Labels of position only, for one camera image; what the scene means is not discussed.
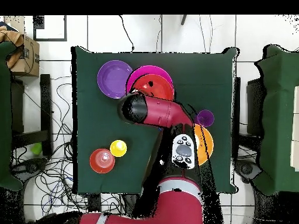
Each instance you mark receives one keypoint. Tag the large orange bowl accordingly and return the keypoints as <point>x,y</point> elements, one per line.
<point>206,144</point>

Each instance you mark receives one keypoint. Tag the green cloth side table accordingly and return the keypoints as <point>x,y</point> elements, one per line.
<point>4,116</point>
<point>278,116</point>

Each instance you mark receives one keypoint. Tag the purple cup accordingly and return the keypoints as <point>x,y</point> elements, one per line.
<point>206,117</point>

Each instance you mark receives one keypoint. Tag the black square floor frame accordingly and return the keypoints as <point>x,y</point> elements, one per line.
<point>65,28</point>

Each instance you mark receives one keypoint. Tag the black floor base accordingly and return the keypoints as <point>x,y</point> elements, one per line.
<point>30,166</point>
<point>246,169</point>

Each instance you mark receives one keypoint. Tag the small red bowl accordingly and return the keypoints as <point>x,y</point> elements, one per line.
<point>102,161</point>

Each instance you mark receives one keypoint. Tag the large pink bowl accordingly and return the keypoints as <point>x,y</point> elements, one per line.
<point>144,71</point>

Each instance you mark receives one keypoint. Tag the cardboard box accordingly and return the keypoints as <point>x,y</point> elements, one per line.
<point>29,58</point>

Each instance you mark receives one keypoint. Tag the black metal stand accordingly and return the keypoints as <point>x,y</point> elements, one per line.
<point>45,105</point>

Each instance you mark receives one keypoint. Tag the small green floor cup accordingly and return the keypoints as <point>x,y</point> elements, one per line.
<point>36,148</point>

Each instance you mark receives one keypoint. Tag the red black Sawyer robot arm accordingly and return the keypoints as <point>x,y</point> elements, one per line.
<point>163,112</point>

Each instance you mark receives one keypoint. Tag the yellow cup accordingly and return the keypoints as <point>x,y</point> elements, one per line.
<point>118,149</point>

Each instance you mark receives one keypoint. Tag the large purple shallow bowl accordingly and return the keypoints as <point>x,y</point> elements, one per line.
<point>114,79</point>

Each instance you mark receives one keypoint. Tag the large red shallow bowl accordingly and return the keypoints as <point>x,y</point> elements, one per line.
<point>161,91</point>

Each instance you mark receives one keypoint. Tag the dark green tablecloth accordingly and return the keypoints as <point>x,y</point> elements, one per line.
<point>105,140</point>

